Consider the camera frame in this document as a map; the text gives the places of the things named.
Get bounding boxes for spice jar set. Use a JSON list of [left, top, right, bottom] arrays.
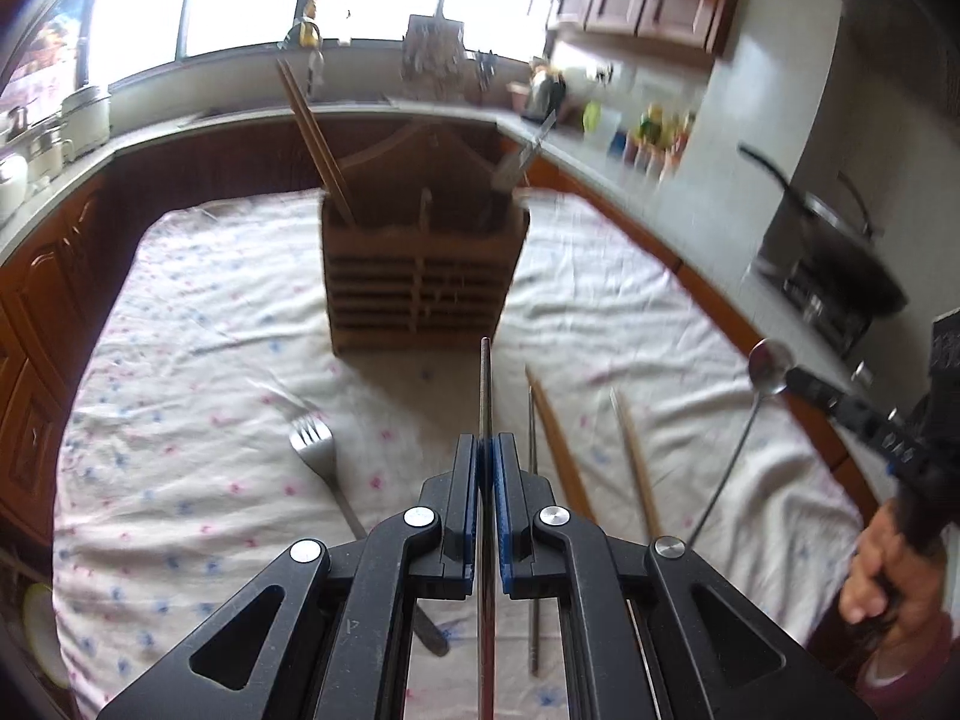
[[607, 120, 695, 181]]

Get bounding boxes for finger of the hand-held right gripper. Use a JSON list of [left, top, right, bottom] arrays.
[[784, 364, 931, 477]]

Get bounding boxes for wooden utensil holder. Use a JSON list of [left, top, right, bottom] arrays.
[[321, 124, 532, 357]]

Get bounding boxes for wooden chopstick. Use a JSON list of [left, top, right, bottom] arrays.
[[523, 365, 597, 526], [276, 60, 353, 226], [609, 388, 665, 541], [283, 58, 359, 222]]

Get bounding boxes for black wok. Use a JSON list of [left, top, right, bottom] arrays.
[[739, 142, 908, 316]]

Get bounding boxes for gas stove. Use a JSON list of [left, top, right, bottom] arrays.
[[750, 255, 875, 361]]

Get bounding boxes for pink white rice cooker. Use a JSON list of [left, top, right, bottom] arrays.
[[0, 154, 31, 222]]

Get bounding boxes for white cup green handle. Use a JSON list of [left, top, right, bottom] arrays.
[[581, 99, 623, 143]]

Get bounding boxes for steel electric kettle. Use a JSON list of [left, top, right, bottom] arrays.
[[521, 64, 567, 121]]

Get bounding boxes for black utensil block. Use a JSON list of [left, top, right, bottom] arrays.
[[471, 49, 500, 106]]

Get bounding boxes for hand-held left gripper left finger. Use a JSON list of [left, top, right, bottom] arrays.
[[96, 431, 481, 720]]

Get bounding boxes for steel fork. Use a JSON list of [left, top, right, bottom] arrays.
[[490, 111, 557, 192], [289, 414, 451, 657]]

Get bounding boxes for knife rack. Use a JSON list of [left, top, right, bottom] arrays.
[[401, 13, 466, 87]]

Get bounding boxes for white plate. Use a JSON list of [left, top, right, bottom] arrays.
[[19, 581, 72, 691]]

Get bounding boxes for grey kitchen countertop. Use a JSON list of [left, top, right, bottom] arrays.
[[0, 97, 931, 511]]

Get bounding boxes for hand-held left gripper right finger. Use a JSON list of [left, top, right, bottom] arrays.
[[491, 431, 878, 720]]

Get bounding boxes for metal chopstick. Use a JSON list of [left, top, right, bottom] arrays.
[[527, 385, 542, 676], [477, 336, 497, 720]]

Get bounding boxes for tropical fruit printed blind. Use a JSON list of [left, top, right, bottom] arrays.
[[15, 0, 95, 102]]

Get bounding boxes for kitchen faucet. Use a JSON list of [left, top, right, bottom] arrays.
[[285, 15, 329, 102]]

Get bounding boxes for floral white tablecloth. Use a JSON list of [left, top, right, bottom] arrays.
[[52, 187, 863, 720]]

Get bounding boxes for person's right forearm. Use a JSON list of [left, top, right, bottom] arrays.
[[855, 607, 960, 710]]

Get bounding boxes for person's right hand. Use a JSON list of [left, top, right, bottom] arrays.
[[838, 499, 960, 635]]

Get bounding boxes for wooden base cabinets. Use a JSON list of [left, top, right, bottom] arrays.
[[0, 116, 878, 541]]

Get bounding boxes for steel spoon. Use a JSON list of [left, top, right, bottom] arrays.
[[688, 339, 796, 548]]

